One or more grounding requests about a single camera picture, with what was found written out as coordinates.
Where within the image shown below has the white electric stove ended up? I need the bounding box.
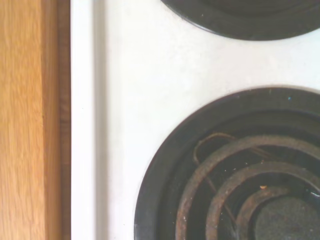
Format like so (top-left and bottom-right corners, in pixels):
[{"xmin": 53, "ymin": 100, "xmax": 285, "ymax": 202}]
[{"xmin": 70, "ymin": 0, "xmax": 320, "ymax": 240}]

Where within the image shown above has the front coil burner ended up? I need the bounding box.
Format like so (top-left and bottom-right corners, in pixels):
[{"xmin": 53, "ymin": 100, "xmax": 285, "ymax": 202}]
[{"xmin": 133, "ymin": 86, "xmax": 320, "ymax": 240}]

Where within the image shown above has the rusty electric burner coil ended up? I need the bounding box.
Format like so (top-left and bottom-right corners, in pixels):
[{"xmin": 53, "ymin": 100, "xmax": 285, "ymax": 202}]
[{"xmin": 175, "ymin": 132, "xmax": 320, "ymax": 240}]

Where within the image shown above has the rear black burner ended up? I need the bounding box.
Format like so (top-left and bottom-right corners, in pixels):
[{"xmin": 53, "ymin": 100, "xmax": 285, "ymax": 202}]
[{"xmin": 159, "ymin": 0, "xmax": 320, "ymax": 42}]

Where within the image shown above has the wooden countertop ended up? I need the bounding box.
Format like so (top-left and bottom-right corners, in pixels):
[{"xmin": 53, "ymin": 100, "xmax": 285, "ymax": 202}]
[{"xmin": 0, "ymin": 0, "xmax": 72, "ymax": 240}]

